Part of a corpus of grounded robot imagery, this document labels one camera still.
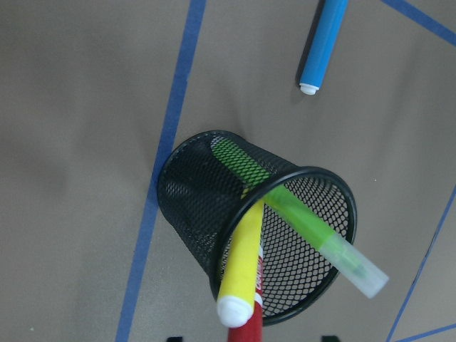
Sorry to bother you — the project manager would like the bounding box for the black mesh pen cup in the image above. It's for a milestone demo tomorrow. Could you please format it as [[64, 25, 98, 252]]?
[[157, 130, 357, 326]]

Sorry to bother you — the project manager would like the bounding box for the yellow highlighter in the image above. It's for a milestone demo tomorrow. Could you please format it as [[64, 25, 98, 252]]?
[[217, 200, 264, 328]]

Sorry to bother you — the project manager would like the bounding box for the red white marker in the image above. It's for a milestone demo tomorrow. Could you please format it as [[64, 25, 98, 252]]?
[[227, 241, 264, 342]]

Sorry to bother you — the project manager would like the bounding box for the green highlighter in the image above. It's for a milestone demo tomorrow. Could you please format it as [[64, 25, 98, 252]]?
[[210, 138, 389, 299]]

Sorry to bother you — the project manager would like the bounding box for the blue highlighter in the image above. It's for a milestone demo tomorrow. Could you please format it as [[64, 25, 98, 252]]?
[[299, 0, 348, 95]]

